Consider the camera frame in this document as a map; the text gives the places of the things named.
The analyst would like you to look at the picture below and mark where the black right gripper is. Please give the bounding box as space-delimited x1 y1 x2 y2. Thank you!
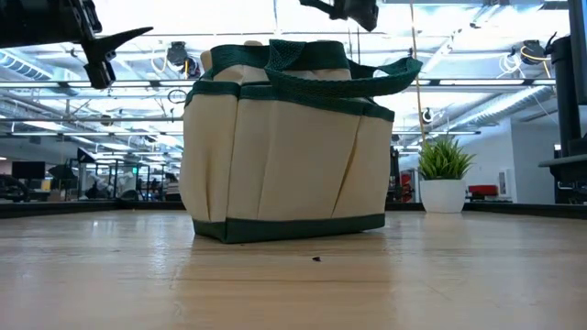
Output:
300 0 380 32

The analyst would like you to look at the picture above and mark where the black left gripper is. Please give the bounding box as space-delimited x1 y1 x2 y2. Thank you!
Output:
0 0 155 91

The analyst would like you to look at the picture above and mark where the beige canvas bag green trim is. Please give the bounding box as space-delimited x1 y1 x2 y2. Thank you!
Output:
178 38 424 245

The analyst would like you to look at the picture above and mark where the dark background monitor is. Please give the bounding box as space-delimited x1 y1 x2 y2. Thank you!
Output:
11 159 47 181

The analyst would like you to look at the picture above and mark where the green plant in white pot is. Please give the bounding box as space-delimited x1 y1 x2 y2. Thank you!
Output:
417 135 478 215

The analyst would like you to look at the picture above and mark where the red box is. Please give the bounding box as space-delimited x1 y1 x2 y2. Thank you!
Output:
467 184 500 202

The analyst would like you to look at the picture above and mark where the dark grey side desk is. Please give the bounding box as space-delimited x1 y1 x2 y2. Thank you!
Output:
538 154 587 206

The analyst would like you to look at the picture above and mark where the yellow hanging cable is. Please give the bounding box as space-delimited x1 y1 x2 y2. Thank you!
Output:
409 0 428 148

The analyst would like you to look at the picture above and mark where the black aluminium table frame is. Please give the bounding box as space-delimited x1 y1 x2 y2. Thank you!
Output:
0 200 587 220

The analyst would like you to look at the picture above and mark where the white wall-mounted box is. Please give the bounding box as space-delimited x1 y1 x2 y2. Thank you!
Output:
497 168 514 199

